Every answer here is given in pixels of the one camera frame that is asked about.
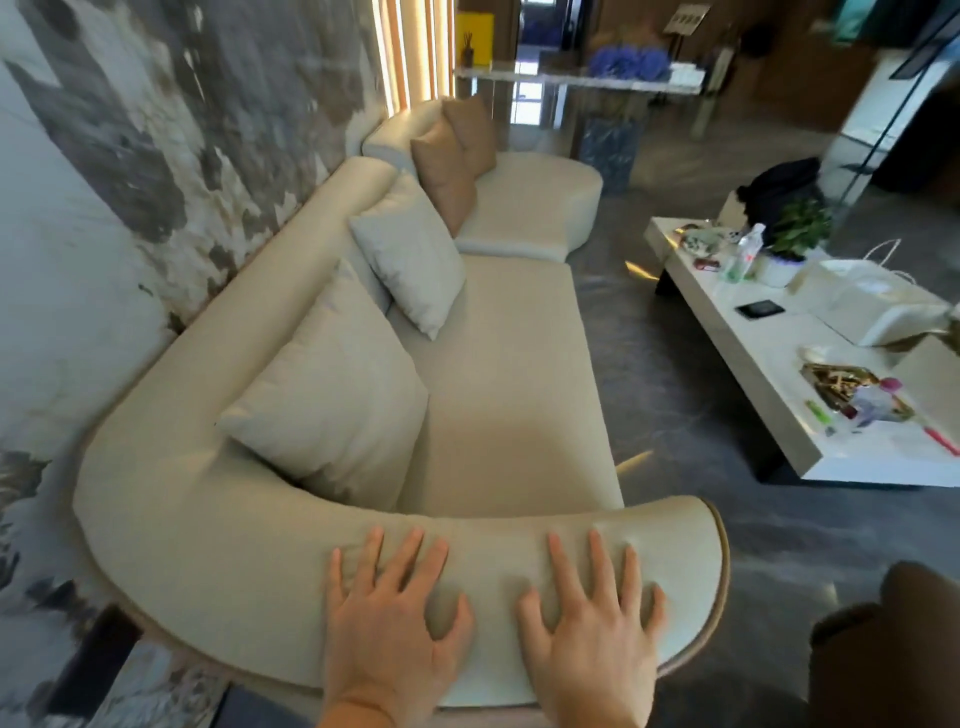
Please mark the person's right hand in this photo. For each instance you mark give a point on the person's right hand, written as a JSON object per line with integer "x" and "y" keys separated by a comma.
{"x": 592, "y": 660}

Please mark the person's left hand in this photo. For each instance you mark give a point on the person's left hand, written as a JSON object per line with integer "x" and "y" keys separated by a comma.
{"x": 382, "y": 645}

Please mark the person's left little finger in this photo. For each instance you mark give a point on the person's left little finger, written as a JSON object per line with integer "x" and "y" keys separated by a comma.
{"x": 334, "y": 579}

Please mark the person's right little finger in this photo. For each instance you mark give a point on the person's right little finger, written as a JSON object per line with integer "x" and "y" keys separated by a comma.
{"x": 655, "y": 613}

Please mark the person's left middle finger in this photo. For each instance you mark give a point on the person's left middle finger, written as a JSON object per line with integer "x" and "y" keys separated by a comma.
{"x": 405, "y": 561}

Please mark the person's left thumb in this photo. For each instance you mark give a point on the person's left thumb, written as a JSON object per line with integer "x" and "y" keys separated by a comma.
{"x": 457, "y": 626}

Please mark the person's right middle finger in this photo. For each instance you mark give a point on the person's right middle finger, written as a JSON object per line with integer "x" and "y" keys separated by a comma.
{"x": 604, "y": 570}

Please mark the person's right thumb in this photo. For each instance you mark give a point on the person's right thumb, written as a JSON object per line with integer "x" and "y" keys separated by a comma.
{"x": 531, "y": 619}

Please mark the person's left forearm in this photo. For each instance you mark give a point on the person's left forearm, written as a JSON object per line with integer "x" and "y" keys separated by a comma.
{"x": 360, "y": 718}

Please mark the large cream cushion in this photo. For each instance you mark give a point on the large cream cushion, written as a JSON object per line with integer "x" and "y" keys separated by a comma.
{"x": 337, "y": 397}

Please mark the cream curved sofa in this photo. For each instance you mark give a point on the cream curved sofa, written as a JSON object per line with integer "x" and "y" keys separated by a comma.
{"x": 495, "y": 390}

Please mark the brown armchair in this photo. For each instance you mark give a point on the brown armchair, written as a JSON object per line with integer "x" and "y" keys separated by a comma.
{"x": 892, "y": 652}

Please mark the green marker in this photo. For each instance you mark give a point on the green marker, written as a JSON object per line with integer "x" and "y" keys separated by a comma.
{"x": 819, "y": 415}

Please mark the white low coffee table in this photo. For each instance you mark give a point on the white low coffee table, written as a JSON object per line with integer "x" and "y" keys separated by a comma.
{"x": 750, "y": 352}

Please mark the gold tray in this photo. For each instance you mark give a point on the gold tray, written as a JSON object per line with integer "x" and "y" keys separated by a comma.
{"x": 829, "y": 379}

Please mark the black phone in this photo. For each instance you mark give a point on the black phone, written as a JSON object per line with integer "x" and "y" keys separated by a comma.
{"x": 760, "y": 310}

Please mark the clear pouch with pink cap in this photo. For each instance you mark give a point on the clear pouch with pink cap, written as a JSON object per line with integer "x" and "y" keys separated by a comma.
{"x": 874, "y": 401}

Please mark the small cream cushion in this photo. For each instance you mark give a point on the small cream cushion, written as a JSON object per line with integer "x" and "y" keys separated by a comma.
{"x": 412, "y": 255}

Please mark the pink pen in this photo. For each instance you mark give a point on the pink pen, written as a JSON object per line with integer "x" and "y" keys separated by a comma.
{"x": 941, "y": 441}

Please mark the patterned small dish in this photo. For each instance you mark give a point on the patterned small dish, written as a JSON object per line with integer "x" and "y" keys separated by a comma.
{"x": 701, "y": 240}

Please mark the clear plastic bottle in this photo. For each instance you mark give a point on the clear plastic bottle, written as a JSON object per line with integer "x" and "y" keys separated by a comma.
{"x": 744, "y": 255}

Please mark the cream cardboard box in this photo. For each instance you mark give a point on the cream cardboard box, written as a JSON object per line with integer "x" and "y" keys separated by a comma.
{"x": 930, "y": 382}

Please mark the white paper bag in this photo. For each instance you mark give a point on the white paper bag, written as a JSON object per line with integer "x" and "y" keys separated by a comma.
{"x": 870, "y": 304}

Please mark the brown cushion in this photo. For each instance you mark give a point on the brown cushion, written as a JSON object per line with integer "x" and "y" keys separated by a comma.
{"x": 444, "y": 180}
{"x": 476, "y": 131}

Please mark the green potted plant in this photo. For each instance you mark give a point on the green potted plant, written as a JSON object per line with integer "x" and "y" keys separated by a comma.
{"x": 799, "y": 229}

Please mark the black bag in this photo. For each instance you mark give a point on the black bag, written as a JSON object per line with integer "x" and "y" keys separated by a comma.
{"x": 780, "y": 187}

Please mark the glass console table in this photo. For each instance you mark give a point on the glass console table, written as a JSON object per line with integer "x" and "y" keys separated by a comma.
{"x": 570, "y": 79}

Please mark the white tissue box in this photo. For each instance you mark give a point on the white tissue box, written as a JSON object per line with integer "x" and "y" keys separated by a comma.
{"x": 686, "y": 75}

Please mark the purple flower bunch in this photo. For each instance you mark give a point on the purple flower bunch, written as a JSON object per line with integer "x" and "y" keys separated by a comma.
{"x": 628, "y": 63}

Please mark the dark reed diffuser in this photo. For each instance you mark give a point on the dark reed diffuser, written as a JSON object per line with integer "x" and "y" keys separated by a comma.
{"x": 468, "y": 52}

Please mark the yellow box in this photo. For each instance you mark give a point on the yellow box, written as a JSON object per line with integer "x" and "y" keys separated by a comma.
{"x": 484, "y": 34}

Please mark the black thin metal stand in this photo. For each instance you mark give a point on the black thin metal stand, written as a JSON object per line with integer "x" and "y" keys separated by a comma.
{"x": 892, "y": 112}

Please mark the sign on stand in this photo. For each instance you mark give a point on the sign on stand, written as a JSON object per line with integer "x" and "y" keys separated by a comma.
{"x": 686, "y": 19}

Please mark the blue marble pedestal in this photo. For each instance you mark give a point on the blue marble pedestal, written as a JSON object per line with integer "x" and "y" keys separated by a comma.
{"x": 611, "y": 154}

